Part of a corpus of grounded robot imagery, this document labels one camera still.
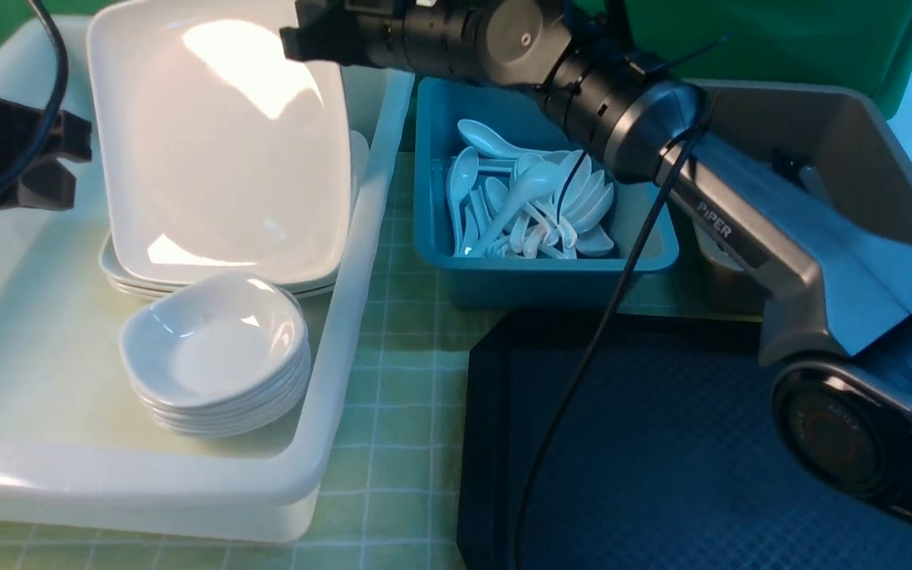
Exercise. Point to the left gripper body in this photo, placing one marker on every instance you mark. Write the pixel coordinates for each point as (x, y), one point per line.
(33, 142)

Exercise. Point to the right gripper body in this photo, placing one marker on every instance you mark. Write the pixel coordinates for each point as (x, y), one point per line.
(367, 34)

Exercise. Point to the large white rice plate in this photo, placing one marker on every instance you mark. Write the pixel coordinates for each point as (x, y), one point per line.
(219, 153)

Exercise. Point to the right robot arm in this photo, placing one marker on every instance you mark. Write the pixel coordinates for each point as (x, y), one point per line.
(838, 307)

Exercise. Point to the blue plastic bin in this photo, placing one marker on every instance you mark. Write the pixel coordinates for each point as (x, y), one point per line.
(502, 284)

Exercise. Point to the stack of white square plates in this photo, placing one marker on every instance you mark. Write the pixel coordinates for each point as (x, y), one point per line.
(122, 280)

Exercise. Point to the pile of white spoons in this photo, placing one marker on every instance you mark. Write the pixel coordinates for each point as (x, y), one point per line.
(507, 201)

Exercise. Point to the large white plastic tub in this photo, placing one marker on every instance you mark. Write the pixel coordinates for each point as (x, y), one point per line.
(77, 448)

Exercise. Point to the stack of small white bowls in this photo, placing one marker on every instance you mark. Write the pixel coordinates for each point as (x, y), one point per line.
(219, 358)

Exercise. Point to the green checked tablecloth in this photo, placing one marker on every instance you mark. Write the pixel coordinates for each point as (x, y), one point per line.
(389, 497)

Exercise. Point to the brown plastic bin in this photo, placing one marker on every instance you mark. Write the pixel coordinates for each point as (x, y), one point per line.
(831, 142)

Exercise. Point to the green backdrop cloth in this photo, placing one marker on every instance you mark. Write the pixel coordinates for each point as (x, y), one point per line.
(741, 39)

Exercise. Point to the black serving tray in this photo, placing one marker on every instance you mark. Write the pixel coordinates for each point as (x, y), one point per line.
(666, 459)

